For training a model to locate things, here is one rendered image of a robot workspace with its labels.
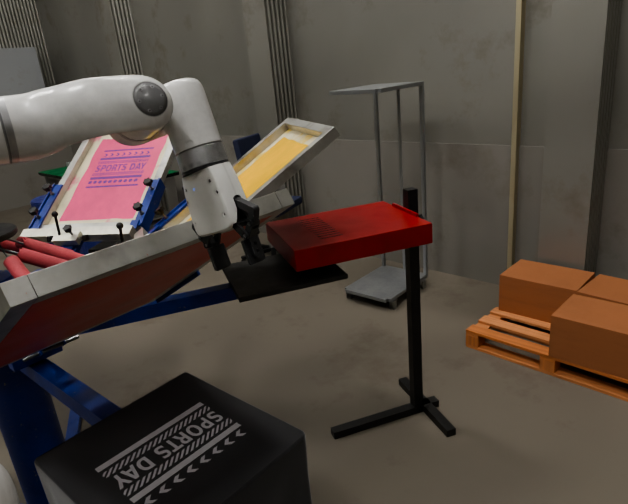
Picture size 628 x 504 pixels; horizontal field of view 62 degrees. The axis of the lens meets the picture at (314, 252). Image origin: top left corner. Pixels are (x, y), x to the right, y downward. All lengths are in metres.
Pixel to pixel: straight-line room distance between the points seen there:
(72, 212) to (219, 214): 2.13
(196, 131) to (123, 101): 0.12
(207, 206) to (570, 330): 2.56
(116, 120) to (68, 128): 0.06
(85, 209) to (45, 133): 2.12
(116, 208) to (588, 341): 2.52
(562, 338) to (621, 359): 0.29
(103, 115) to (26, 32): 9.43
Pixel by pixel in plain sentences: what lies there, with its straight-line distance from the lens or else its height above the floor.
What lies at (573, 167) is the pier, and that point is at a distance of 3.65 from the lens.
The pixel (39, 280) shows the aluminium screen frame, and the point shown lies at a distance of 0.86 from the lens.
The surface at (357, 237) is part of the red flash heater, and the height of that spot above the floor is 1.11.
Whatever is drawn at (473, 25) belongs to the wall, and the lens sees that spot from 4.14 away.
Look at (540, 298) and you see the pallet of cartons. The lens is 3.55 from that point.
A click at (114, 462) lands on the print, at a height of 0.95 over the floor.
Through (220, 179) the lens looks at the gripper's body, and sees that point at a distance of 0.79.
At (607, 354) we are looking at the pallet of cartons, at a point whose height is 0.24.
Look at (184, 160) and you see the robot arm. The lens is 0.81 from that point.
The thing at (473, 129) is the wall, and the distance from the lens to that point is 4.17.
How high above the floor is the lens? 1.77
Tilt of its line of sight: 20 degrees down
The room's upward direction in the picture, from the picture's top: 6 degrees counter-clockwise
